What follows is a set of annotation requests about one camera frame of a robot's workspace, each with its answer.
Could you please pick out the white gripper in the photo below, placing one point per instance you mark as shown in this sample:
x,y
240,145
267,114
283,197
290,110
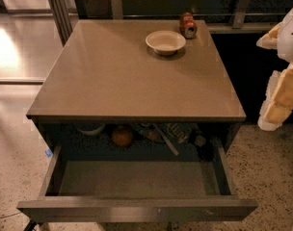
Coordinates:
x,y
291,38

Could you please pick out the grey top drawer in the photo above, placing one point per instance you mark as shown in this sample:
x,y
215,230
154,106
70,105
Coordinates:
x,y
137,185

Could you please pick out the grey drawer cabinet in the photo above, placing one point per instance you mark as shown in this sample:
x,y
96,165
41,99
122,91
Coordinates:
x,y
107,74

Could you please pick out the orange fruit in drawer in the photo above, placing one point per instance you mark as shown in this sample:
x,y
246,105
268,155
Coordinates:
x,y
122,136

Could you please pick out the white bowl in drawer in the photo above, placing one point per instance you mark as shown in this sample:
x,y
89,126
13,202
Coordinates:
x,y
90,129

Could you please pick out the red soda can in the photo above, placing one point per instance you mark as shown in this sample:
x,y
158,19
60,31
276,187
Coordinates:
x,y
187,26

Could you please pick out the white bowl on cabinet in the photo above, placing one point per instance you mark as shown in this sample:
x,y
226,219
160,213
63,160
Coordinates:
x,y
165,43

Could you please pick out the blue tape piece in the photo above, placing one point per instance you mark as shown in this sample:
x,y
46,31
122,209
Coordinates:
x,y
48,153

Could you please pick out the black object on floor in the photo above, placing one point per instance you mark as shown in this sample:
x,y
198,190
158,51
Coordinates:
x,y
30,226

